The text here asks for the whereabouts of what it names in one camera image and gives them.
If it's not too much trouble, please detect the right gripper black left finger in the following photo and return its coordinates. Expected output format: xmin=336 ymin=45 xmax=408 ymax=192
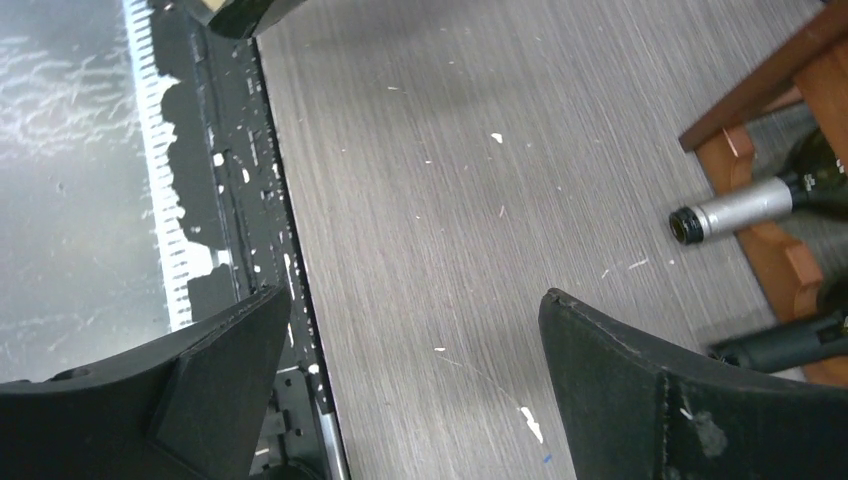
xmin=1 ymin=286 xmax=291 ymax=479

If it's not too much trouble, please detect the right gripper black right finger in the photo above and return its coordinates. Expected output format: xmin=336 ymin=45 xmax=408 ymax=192
xmin=538 ymin=288 xmax=847 ymax=479

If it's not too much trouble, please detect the dark wine bottle front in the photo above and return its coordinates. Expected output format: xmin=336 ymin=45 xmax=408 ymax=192
xmin=707 ymin=276 xmax=847 ymax=373

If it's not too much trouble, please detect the dark wine bottle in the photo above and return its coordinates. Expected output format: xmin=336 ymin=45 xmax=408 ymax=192
xmin=175 ymin=0 xmax=305 ymax=39
xmin=707 ymin=276 xmax=847 ymax=373

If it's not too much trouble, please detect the brown bottle gold cap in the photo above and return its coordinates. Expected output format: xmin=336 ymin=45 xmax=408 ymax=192
xmin=668 ymin=128 xmax=847 ymax=245

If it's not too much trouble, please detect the brown wooden wine rack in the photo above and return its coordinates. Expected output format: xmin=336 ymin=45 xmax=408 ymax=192
xmin=680 ymin=1 xmax=847 ymax=387

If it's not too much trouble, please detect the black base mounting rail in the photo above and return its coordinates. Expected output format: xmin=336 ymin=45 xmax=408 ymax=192
xmin=123 ymin=1 xmax=349 ymax=479

